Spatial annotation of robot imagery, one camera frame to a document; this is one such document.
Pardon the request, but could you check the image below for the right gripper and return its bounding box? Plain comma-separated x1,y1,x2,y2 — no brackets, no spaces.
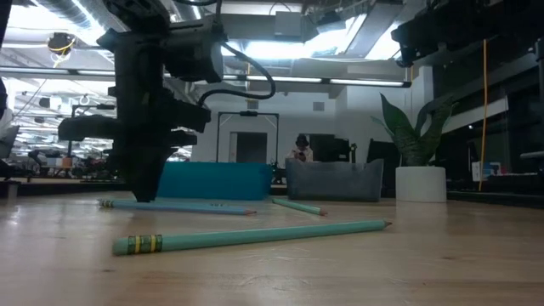
390,0,481,68

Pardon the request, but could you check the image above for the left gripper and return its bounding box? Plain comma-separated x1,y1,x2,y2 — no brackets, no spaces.
57,28,213,202

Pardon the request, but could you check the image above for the light blue pencil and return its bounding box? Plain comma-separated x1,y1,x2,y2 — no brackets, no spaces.
97,198,258,217

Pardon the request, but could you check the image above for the teal pencil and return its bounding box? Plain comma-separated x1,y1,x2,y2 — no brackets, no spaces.
271,197,329,217
111,218,394,258

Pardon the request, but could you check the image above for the blue felt bin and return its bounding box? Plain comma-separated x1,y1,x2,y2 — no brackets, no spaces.
156,161,274,201

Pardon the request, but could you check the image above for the green snake plant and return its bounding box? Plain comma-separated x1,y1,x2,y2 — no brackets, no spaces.
370,92,460,167

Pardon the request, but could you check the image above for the black monitor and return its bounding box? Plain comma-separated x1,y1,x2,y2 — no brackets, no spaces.
312,133,353,163
365,138,401,197

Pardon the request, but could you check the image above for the grey chair back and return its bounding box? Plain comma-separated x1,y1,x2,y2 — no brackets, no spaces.
0,125,20,161

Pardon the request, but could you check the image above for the grey ceiling unit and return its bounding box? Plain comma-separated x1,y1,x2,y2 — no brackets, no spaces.
274,11,320,43

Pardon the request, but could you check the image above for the long ceiling light bar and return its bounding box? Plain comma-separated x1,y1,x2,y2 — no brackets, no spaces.
0,65,412,89

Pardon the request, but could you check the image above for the person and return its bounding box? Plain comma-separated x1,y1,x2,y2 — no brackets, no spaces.
285,133,315,163

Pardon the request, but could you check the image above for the white plant pot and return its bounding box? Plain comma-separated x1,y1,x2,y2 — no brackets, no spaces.
394,165,448,204

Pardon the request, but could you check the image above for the grey felt bin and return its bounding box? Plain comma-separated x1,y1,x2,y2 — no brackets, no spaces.
284,157,385,203

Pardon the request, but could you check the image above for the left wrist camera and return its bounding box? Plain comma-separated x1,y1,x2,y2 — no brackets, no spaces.
163,16,226,85

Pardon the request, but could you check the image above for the yellow black cord reel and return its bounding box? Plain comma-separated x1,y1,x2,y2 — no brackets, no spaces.
46,31,78,57

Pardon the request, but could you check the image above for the black camera cable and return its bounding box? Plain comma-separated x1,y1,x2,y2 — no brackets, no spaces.
195,40,277,107

